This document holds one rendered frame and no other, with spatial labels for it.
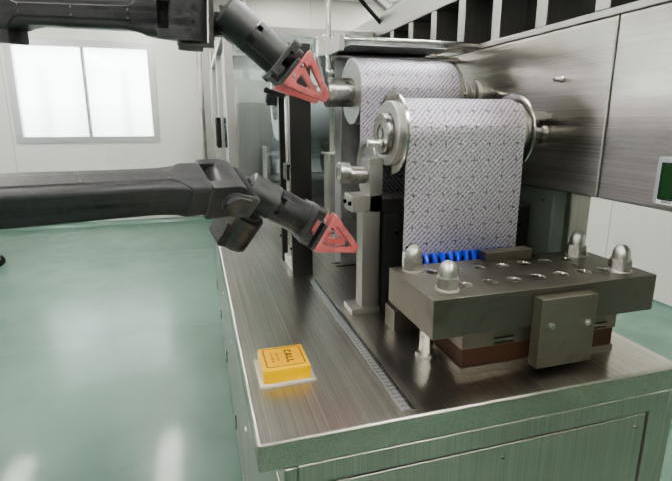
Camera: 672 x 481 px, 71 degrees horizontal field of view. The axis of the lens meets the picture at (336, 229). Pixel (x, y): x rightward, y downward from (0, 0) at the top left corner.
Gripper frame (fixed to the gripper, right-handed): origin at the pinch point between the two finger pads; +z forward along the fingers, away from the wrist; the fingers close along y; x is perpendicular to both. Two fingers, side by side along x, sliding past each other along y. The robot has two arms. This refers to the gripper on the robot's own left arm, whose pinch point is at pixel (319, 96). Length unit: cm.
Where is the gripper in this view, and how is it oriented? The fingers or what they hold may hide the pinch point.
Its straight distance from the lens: 82.8
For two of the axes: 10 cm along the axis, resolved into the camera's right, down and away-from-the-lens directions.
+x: 6.1, -7.9, 0.2
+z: 7.4, 5.7, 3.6
